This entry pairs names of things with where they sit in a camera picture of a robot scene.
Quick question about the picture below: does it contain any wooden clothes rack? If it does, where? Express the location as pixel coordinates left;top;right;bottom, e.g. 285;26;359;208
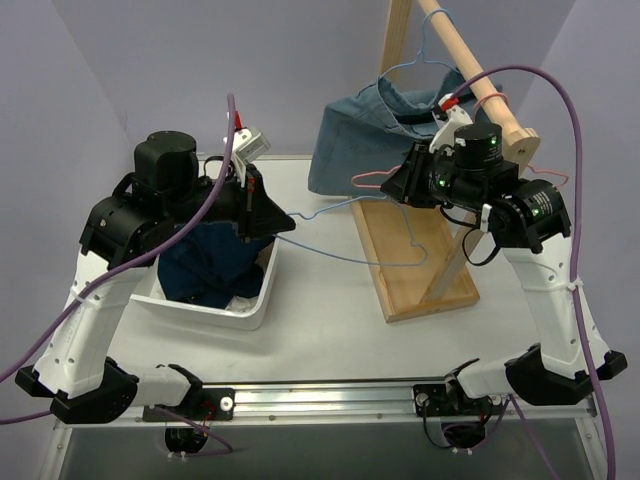
351;15;540;323

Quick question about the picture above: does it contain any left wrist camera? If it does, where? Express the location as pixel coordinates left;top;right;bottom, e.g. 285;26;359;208
231;127;271;177

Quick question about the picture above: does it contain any pink wire hanger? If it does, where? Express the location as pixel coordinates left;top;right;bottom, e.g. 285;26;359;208
350;92;571;190

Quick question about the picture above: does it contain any aluminium mounting rail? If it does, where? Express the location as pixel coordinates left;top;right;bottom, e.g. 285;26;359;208
54;377;596;429

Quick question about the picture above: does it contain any blue wire hanger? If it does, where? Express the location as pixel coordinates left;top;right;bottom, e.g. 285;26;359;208
275;195;429;268
372;1;461;128

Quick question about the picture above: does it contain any white plastic basket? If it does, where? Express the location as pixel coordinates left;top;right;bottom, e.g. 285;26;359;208
130;240;280;331

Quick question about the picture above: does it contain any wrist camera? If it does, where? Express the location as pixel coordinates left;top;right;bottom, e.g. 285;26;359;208
429;94;473;154
231;127;271;177

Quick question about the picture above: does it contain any dark blue denim skirt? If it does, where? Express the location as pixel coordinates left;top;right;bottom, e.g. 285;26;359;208
157;223;274;298

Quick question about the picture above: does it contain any blue wire hanger back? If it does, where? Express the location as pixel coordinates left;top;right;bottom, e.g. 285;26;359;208
372;1;461;128

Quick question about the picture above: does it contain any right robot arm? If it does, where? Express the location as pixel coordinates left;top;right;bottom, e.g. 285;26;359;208
381;123;628;413

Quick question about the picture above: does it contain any white pleated skirt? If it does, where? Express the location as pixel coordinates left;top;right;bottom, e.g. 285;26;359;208
147;285;258;315

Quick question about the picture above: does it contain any blue wire hanger front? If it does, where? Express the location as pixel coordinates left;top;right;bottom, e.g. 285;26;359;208
275;195;429;268

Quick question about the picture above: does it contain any light blue denim skirt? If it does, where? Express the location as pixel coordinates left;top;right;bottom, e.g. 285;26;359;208
306;67;481;199

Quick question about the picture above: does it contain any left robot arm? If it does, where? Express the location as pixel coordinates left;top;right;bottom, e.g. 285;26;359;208
15;127;295;424

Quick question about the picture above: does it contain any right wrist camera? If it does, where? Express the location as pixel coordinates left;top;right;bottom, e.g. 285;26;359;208
429;94;473;154

